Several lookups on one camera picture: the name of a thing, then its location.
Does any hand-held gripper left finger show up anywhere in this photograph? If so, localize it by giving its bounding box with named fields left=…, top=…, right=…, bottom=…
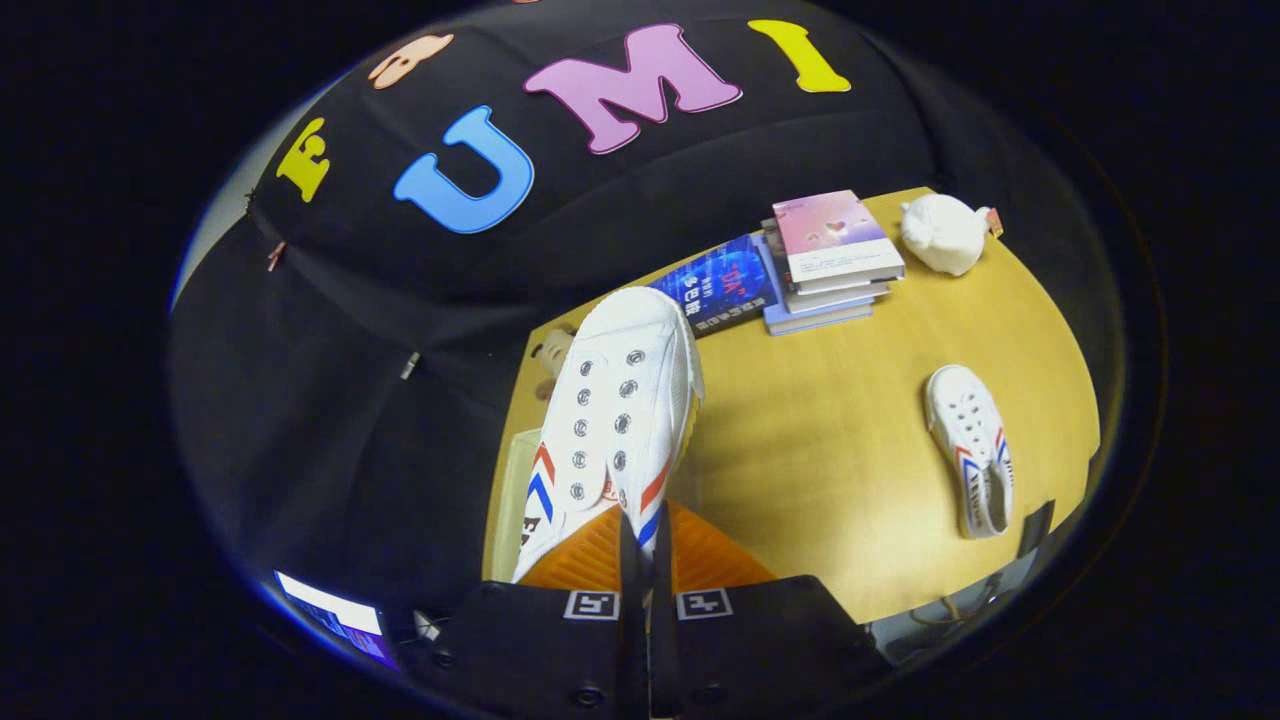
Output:
left=430, top=503, right=649, bottom=720

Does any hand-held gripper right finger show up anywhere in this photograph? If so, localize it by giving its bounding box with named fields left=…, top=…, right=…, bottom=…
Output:
left=648, top=500, right=896, bottom=720

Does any beige fabric storage box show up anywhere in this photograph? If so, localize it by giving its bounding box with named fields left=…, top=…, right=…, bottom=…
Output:
left=488, top=428, right=546, bottom=583

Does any white striped canvas shoe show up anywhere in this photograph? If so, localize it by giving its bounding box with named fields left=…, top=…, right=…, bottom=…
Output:
left=924, top=364, right=1016, bottom=541
left=512, top=286, right=706, bottom=584

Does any lit monitor screen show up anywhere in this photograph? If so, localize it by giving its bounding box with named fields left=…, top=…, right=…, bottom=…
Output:
left=273, top=570, right=401, bottom=669

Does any brown plush toy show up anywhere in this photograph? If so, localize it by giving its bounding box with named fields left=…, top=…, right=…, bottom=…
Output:
left=533, top=328, right=579, bottom=401

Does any dark blue book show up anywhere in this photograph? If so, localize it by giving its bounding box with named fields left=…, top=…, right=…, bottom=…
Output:
left=648, top=235, right=779, bottom=339

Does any black backdrop cloth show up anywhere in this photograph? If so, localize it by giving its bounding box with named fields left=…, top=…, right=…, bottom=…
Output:
left=170, top=0, right=1121, bottom=601

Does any pink book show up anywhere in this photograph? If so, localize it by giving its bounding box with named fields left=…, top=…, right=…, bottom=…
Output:
left=771, top=190, right=906, bottom=296

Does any white plush toy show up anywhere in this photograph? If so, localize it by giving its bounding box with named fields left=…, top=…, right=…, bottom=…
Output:
left=900, top=193, right=1004, bottom=278

